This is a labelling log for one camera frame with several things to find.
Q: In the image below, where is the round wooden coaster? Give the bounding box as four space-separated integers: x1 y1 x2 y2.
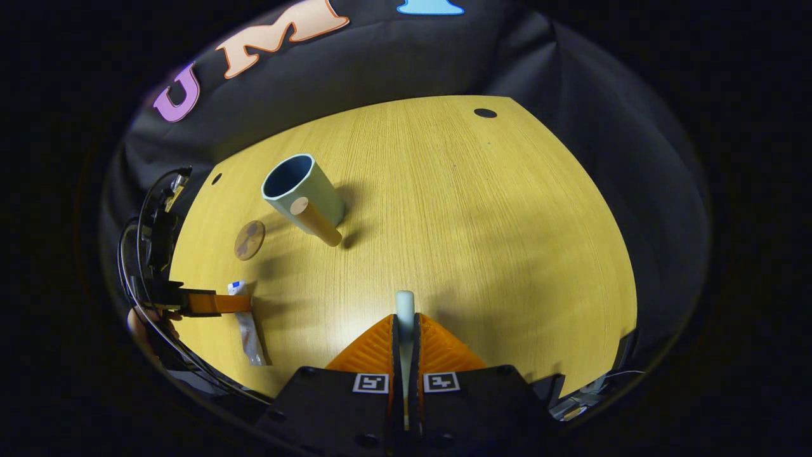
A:
234 220 266 262

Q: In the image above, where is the white toothpaste tube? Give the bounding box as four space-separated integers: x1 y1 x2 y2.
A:
227 280 268 367

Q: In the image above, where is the blue-grey cup with wooden handle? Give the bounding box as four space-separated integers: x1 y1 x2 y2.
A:
261 154 347 248

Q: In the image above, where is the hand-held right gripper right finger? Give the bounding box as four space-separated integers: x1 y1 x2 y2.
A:
406 313 565 455

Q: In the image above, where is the wooden desktop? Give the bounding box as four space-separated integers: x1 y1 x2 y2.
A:
168 95 638 410

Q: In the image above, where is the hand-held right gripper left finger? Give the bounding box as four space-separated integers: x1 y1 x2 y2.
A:
257 313 405 455

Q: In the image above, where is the black cable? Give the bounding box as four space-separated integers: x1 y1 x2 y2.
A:
117 166 273 407

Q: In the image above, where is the pale green toothbrush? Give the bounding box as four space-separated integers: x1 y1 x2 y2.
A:
395 290 417 432

